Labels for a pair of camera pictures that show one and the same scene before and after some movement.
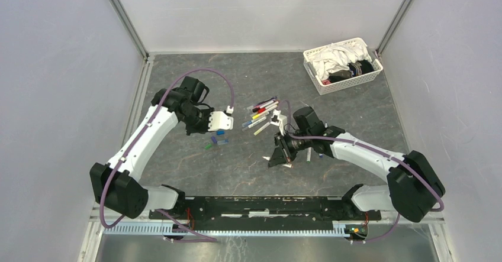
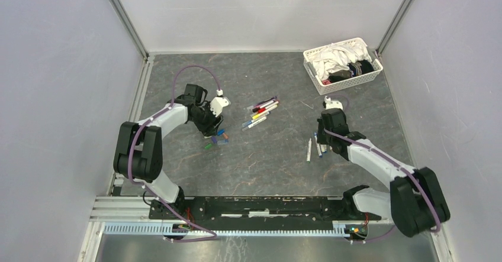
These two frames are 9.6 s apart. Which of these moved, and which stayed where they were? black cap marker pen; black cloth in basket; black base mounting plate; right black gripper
Moved: right black gripper
Stayed: black cap marker pen; black cloth in basket; black base mounting plate
